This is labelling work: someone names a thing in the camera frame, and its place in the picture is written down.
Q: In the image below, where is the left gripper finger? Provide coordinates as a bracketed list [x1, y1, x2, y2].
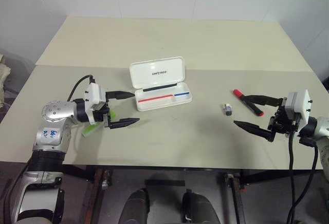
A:
[103, 114, 141, 130]
[106, 90, 136, 104]

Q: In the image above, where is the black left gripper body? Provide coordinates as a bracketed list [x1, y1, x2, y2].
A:
[92, 91, 112, 129]

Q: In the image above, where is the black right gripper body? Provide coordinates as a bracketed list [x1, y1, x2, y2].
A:
[267, 97, 301, 136]

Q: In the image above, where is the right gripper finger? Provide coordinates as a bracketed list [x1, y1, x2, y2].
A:
[242, 94, 283, 107]
[233, 120, 276, 143]

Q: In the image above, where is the small grey pencil sharpener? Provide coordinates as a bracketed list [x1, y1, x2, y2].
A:
[222, 103, 235, 117]

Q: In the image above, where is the white open pencil case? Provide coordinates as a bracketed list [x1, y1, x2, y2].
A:
[129, 56, 193, 113]

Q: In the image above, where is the green translucent ruler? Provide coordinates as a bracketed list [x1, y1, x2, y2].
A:
[82, 107, 117, 138]

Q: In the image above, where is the black marker with red cap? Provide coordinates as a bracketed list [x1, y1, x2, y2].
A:
[232, 88, 265, 118]

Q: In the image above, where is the red pen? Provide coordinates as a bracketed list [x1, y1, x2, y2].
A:
[137, 94, 174, 103]

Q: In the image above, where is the black pen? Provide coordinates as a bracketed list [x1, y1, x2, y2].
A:
[142, 82, 178, 93]

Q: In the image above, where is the black tape strip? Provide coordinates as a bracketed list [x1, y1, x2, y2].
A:
[144, 179, 186, 188]

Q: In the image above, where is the dark rounded shape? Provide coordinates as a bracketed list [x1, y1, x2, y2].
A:
[181, 191, 222, 224]
[119, 188, 153, 224]

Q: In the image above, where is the beige crumpled cloth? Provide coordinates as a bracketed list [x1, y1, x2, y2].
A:
[0, 52, 11, 109]

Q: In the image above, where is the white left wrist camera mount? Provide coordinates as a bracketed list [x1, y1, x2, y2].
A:
[82, 83, 107, 126]

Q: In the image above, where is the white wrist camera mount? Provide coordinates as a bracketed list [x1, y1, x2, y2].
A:
[82, 83, 107, 126]
[286, 89, 313, 128]

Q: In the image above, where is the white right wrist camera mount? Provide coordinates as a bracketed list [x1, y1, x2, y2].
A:
[286, 89, 313, 128]

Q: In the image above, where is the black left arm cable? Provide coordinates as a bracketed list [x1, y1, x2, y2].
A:
[67, 74, 96, 103]

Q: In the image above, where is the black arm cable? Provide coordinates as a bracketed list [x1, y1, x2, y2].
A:
[286, 128, 321, 224]
[67, 74, 96, 103]

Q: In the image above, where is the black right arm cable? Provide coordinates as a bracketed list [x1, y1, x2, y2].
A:
[286, 128, 321, 224]

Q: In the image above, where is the black metal table frame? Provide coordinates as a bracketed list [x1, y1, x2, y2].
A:
[61, 164, 322, 224]

